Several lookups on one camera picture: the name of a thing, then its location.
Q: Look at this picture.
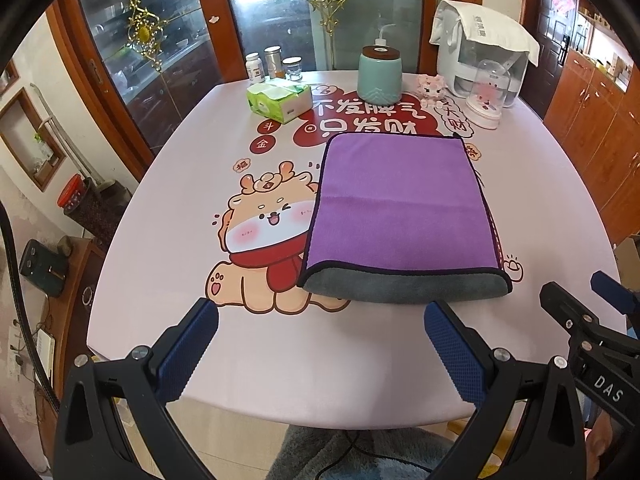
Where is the green tissue box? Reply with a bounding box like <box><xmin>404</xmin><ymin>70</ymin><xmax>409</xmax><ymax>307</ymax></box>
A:
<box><xmin>246</xmin><ymin>78</ymin><xmax>312</xmax><ymax>124</ymax></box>

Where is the white cloth cover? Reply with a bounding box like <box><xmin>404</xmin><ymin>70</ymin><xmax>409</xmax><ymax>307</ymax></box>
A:
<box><xmin>430</xmin><ymin>0</ymin><xmax>540</xmax><ymax>66</ymax></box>

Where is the wooden glass sliding door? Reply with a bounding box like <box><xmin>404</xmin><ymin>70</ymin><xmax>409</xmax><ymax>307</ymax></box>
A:
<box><xmin>46</xmin><ymin>0</ymin><xmax>482</xmax><ymax>179</ymax></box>

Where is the pink block figurine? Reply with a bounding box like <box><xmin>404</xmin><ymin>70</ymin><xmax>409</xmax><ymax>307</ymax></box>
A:
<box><xmin>416</xmin><ymin>74</ymin><xmax>446</xmax><ymax>101</ymax></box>

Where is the purple and grey towel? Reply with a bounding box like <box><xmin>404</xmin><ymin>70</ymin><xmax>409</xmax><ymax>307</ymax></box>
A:
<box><xmin>297</xmin><ymin>132</ymin><xmax>513</xmax><ymax>304</ymax></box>

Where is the small glass jar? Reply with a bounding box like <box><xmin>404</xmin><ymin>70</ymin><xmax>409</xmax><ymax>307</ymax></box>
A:
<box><xmin>282</xmin><ymin>56</ymin><xmax>303</xmax><ymax>81</ymax></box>

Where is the pink cartoon tablecloth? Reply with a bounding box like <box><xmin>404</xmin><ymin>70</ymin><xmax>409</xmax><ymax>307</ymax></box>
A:
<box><xmin>87</xmin><ymin>72</ymin><xmax>625</xmax><ymax>429</ymax></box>

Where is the glass dome pink ornament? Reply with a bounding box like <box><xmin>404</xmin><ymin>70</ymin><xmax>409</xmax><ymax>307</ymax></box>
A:
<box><xmin>464</xmin><ymin>60</ymin><xmax>511</xmax><ymax>130</ymax></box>

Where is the teal ceramic jar, wooden lid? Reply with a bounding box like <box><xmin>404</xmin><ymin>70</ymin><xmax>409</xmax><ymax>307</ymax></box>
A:
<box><xmin>357</xmin><ymin>39</ymin><xmax>402</xmax><ymax>106</ymax></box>

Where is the white water dispenser appliance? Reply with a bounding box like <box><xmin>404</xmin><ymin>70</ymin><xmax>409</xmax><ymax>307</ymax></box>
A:
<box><xmin>435</xmin><ymin>13</ymin><xmax>533</xmax><ymax>107</ymax></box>

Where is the black cable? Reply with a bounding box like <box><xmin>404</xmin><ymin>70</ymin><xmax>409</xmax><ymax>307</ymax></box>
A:
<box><xmin>0</xmin><ymin>201</ymin><xmax>62</xmax><ymax>413</ymax></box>

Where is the wooden cabinet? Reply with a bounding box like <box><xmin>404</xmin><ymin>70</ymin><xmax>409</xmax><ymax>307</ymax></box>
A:
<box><xmin>544</xmin><ymin>49</ymin><xmax>639</xmax><ymax>245</ymax></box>

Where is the white bottle with red label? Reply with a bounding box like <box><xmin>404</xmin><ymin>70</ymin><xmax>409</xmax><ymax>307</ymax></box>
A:
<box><xmin>245</xmin><ymin>52</ymin><xmax>266</xmax><ymax>84</ymax></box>

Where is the metal tin canister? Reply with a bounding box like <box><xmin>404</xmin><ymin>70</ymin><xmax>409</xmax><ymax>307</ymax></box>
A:
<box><xmin>264</xmin><ymin>46</ymin><xmax>285</xmax><ymax>79</ymax></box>

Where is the red lidded container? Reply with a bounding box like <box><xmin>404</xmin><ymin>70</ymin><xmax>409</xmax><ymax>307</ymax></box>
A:
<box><xmin>56</xmin><ymin>174</ymin><xmax>87</xmax><ymax>212</ymax></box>

